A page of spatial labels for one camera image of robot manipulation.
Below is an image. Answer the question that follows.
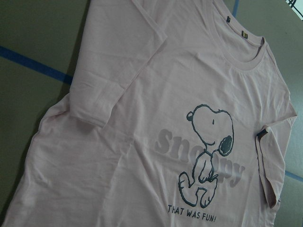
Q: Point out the pink Snoopy t-shirt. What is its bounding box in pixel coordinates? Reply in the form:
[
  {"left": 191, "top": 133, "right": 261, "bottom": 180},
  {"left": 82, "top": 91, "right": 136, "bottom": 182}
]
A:
[{"left": 3, "top": 0, "right": 296, "bottom": 227}]

